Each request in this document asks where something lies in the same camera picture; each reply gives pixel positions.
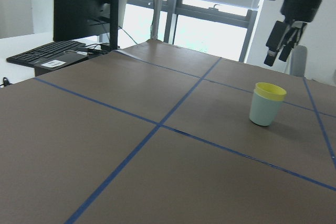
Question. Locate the yellow plastic cup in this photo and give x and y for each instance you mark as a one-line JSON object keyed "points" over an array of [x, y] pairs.
{"points": [[270, 91]]}

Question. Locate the black box with label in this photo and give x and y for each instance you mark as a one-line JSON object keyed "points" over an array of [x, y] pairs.
{"points": [[57, 63]]}

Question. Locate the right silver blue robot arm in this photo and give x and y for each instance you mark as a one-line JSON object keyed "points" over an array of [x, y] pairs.
{"points": [[286, 34]]}

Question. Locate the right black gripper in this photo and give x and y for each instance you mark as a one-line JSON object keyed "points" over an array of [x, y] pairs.
{"points": [[297, 14]]}

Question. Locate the black monitor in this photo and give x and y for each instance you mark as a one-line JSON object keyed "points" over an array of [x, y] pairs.
{"points": [[75, 19]]}

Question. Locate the aluminium frame post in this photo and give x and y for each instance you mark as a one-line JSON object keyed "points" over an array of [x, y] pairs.
{"points": [[156, 19]]}

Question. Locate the green plastic cup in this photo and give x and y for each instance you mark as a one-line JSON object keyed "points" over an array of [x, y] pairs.
{"points": [[265, 106]]}

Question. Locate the black keyboard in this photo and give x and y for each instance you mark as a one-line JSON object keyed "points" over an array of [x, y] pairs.
{"points": [[45, 52]]}

